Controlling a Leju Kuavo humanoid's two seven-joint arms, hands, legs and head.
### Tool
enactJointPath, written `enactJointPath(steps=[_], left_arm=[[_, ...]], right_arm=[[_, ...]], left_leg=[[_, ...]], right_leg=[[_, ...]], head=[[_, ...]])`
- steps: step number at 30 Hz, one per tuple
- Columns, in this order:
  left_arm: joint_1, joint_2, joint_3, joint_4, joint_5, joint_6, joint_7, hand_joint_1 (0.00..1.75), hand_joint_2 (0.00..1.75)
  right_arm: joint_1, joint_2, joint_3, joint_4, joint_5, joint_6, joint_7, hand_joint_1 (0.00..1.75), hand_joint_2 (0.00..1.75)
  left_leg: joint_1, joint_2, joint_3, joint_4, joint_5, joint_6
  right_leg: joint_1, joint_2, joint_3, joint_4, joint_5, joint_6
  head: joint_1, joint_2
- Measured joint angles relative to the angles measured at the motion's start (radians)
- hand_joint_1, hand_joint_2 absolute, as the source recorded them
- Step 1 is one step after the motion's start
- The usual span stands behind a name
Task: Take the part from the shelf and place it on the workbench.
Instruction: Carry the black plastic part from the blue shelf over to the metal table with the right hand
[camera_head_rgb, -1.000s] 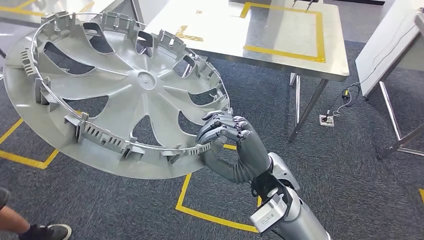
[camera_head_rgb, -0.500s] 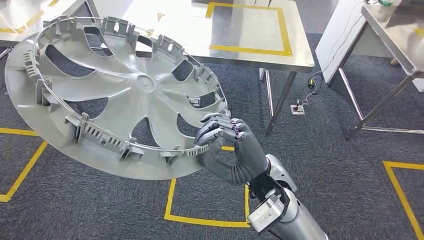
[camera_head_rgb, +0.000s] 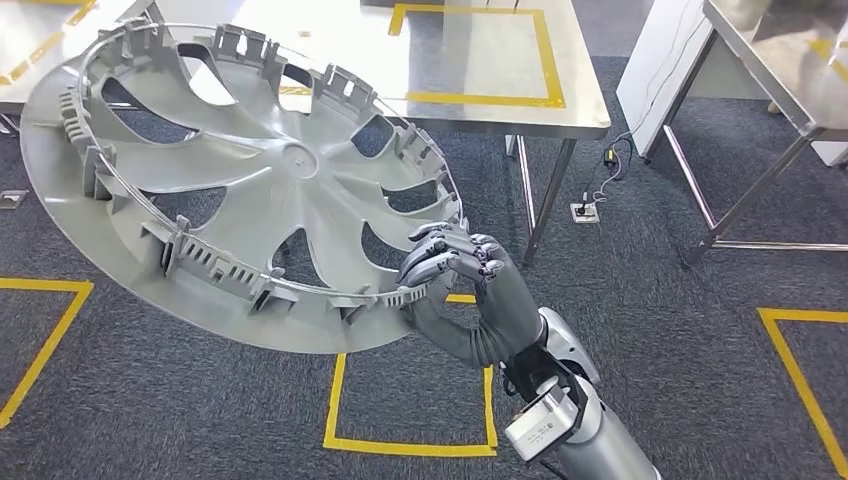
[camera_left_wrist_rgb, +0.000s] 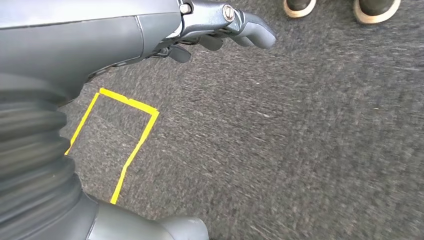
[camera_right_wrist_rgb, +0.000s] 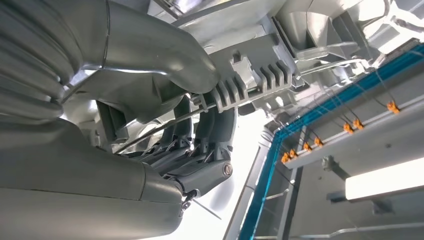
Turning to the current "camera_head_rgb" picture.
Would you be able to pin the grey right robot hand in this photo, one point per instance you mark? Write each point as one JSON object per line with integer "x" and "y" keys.
{"x": 513, "y": 318}

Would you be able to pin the silver plastic wheel hubcap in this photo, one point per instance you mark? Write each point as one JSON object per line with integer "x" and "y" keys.
{"x": 298, "y": 159}

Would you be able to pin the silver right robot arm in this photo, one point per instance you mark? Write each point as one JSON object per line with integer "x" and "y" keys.
{"x": 609, "y": 450}

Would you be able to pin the stainless steel workbench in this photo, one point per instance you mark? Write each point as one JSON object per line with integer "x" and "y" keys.
{"x": 583, "y": 79}
{"x": 119, "y": 6}
{"x": 782, "y": 60}

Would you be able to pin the floor socket with plugs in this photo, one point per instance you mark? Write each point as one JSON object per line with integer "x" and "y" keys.
{"x": 585, "y": 215}

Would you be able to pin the yellow floor tape square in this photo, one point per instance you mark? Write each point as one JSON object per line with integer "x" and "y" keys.
{"x": 46, "y": 285}
{"x": 411, "y": 448}
{"x": 802, "y": 314}

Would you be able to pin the white desk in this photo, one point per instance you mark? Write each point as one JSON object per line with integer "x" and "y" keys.
{"x": 662, "y": 73}

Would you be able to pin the grey metal floor socket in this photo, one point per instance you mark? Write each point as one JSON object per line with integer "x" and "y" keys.
{"x": 13, "y": 199}

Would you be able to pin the yellow workbench tape frame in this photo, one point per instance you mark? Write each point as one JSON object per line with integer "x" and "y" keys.
{"x": 484, "y": 99}
{"x": 16, "y": 73}

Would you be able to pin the yellow frame with beige strip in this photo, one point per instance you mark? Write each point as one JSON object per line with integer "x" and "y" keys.
{"x": 295, "y": 91}

